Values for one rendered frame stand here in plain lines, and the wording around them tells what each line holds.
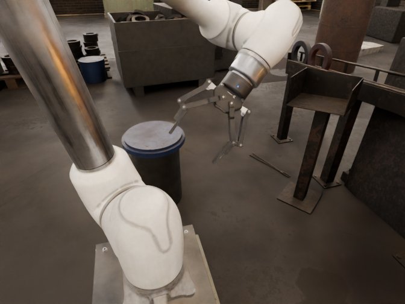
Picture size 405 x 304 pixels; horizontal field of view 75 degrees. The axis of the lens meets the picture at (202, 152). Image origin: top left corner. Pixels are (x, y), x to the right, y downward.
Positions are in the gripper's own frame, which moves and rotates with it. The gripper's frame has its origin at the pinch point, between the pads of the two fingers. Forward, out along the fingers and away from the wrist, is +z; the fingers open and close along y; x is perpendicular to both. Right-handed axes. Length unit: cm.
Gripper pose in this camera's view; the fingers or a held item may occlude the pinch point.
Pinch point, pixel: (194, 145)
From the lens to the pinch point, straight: 67.9
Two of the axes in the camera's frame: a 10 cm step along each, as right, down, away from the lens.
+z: -5.8, 8.1, 0.7
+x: 0.6, 1.3, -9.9
